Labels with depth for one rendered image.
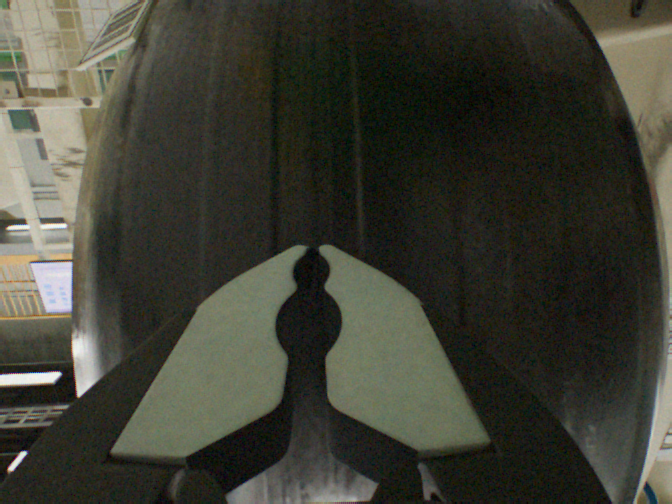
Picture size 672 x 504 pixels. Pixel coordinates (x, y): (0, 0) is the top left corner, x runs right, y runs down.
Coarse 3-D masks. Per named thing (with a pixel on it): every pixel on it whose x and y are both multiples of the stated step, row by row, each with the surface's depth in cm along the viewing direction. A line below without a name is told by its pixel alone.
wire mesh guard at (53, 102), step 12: (36, 12) 61; (72, 12) 61; (108, 12) 61; (60, 36) 62; (96, 36) 63; (12, 48) 63; (48, 60) 64; (0, 72) 65; (72, 84) 65; (0, 96) 65; (24, 96) 66; (0, 108) 66; (12, 108) 66; (24, 108) 66; (36, 108) 66
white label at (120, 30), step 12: (144, 0) 21; (156, 0) 21; (120, 12) 22; (132, 12) 21; (144, 12) 20; (108, 24) 21; (120, 24) 20; (132, 24) 19; (144, 24) 19; (108, 36) 20; (120, 36) 19; (132, 36) 18; (96, 48) 20; (108, 48) 19; (120, 48) 19; (84, 60) 19; (96, 60) 19
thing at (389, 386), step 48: (336, 288) 10; (384, 288) 10; (336, 336) 10; (384, 336) 8; (432, 336) 8; (336, 384) 7; (384, 384) 7; (432, 384) 7; (336, 432) 7; (384, 432) 6; (432, 432) 6; (480, 432) 6
